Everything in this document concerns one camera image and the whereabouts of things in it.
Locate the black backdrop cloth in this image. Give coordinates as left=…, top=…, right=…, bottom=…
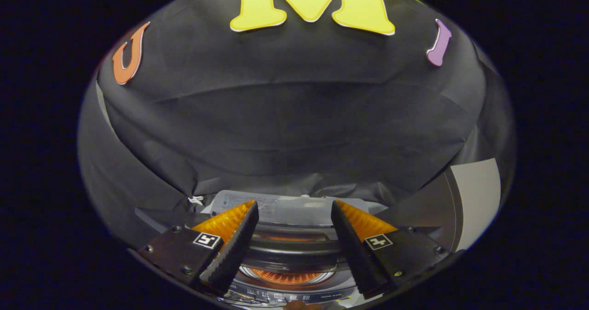
left=77, top=0, right=516, bottom=251

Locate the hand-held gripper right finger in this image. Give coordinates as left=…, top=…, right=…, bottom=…
left=331, top=200, right=450, bottom=300

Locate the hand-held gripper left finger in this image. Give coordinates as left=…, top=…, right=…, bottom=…
left=138, top=200, right=260, bottom=297

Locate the grey metal cabinet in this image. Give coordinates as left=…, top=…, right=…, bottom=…
left=377, top=158, right=502, bottom=253

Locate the dark grey washing machine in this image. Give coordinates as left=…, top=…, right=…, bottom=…
left=133, top=207, right=442, bottom=307

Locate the dark glass washing machine lid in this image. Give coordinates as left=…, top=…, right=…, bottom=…
left=184, top=189, right=415, bottom=274

